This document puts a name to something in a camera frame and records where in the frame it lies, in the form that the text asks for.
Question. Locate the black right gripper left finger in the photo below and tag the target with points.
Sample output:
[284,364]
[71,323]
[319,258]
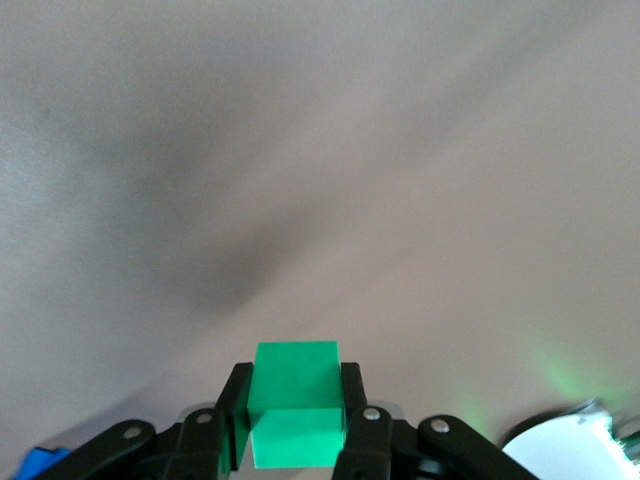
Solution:
[200,445]

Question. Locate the blue plastic storage bin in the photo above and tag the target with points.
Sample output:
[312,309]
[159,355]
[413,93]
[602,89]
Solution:
[42,465]

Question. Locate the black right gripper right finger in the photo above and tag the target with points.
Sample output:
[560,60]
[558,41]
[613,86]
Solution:
[370,445]

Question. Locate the green cube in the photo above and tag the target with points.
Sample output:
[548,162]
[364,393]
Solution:
[297,400]

